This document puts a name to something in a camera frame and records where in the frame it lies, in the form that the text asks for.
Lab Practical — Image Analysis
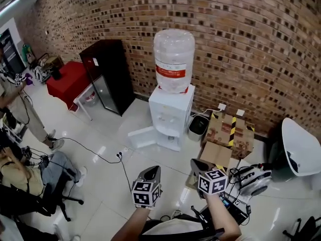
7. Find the person's light shirt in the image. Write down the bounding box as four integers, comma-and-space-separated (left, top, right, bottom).
140, 216, 219, 241

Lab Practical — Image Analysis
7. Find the white helmet device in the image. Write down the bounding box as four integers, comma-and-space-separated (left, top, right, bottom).
233, 163, 273, 197

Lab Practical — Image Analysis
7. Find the white power cable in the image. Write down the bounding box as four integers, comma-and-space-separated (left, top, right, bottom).
190, 108, 221, 117

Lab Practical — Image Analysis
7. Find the person's right forearm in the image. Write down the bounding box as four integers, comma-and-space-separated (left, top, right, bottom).
203, 193, 243, 241

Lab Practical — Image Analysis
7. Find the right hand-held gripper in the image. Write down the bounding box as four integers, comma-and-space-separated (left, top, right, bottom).
190, 158, 229, 199

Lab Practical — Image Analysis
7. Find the white water dispenser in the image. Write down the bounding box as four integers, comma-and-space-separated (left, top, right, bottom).
127, 83, 196, 153

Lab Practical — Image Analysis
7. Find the dark lidded jug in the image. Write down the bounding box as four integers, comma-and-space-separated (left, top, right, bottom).
51, 67, 63, 81

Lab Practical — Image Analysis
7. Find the tube ceiling light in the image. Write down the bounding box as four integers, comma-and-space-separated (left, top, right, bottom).
0, 0, 22, 17

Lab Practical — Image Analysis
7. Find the black glass-door fridge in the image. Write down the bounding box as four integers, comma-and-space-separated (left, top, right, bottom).
79, 39, 136, 117

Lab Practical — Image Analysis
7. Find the dark equipment rack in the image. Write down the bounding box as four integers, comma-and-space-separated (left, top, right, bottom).
0, 28, 26, 71

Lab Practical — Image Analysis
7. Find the clear barrel with red label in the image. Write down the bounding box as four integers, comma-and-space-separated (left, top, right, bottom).
84, 90, 99, 107

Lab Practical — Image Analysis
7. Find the white trash bin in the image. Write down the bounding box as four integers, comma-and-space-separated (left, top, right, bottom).
188, 114, 210, 143

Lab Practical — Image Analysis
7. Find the large clear water bottle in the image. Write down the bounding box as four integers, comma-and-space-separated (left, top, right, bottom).
153, 29, 196, 94

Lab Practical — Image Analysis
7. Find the plain cardboard box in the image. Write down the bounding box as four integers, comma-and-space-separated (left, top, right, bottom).
187, 141, 235, 190

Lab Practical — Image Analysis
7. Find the person's left forearm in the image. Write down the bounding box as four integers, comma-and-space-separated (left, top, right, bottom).
111, 206, 154, 241

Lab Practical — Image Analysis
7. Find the table with red cloth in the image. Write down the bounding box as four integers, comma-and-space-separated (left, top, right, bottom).
46, 61, 95, 122

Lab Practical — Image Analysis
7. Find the printed cardboard box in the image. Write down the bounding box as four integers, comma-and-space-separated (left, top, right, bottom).
201, 111, 256, 161

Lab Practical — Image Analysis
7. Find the white drip tray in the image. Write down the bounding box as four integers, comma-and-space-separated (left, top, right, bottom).
155, 124, 180, 137

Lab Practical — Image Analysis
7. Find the black office chair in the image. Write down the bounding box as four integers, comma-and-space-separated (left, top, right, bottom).
0, 182, 85, 222
282, 216, 321, 241

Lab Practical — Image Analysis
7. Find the long black cable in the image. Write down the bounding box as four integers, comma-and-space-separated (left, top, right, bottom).
51, 137, 135, 185

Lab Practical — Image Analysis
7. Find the white shell armchair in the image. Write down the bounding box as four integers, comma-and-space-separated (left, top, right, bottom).
267, 117, 321, 178

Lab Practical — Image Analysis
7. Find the black device blue screen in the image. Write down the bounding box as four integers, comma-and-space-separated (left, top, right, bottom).
220, 191, 252, 226

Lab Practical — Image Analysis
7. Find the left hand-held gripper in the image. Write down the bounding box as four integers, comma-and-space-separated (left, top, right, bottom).
131, 165, 162, 208

